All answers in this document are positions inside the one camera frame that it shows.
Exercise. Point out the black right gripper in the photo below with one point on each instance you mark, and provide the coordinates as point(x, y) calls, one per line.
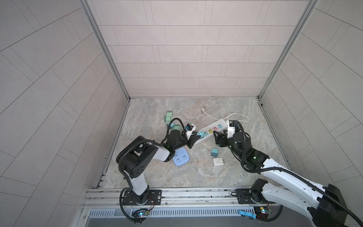
point(220, 135)

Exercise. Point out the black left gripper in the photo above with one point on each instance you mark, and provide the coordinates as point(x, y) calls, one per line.
point(190, 142)

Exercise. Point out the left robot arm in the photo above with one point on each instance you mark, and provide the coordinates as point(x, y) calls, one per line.
point(133, 160)

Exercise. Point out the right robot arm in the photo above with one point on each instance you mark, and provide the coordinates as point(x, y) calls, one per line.
point(323, 205)

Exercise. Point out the white multicolour power strip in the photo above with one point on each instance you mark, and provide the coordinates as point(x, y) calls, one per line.
point(220, 125)

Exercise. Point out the blue round power cube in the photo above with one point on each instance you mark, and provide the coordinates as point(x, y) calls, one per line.
point(181, 157)

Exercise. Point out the white charger block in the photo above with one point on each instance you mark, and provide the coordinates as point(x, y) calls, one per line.
point(218, 161)

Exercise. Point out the green charger cube middle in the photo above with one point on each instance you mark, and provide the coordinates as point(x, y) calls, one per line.
point(167, 118)

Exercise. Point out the blue tape tag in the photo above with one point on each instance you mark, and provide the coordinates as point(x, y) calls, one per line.
point(247, 214)

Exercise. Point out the right circuit board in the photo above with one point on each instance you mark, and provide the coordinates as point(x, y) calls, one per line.
point(263, 213)

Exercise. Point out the circuit board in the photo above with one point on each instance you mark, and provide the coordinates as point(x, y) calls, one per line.
point(263, 213)
point(141, 213)

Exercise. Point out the left circuit board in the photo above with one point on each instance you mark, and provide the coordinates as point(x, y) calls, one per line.
point(141, 213)

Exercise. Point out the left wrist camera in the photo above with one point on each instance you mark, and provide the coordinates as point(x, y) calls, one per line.
point(190, 130)

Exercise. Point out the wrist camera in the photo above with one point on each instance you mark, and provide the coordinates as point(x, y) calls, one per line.
point(190, 130)
point(231, 128)

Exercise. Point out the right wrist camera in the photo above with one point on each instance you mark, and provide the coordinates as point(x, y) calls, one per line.
point(231, 128)

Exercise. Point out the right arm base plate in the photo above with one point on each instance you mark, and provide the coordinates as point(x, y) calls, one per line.
point(247, 196)

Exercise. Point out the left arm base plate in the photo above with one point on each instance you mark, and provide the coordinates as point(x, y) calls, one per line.
point(149, 197)

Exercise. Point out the aluminium rail frame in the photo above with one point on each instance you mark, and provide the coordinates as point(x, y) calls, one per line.
point(175, 202)

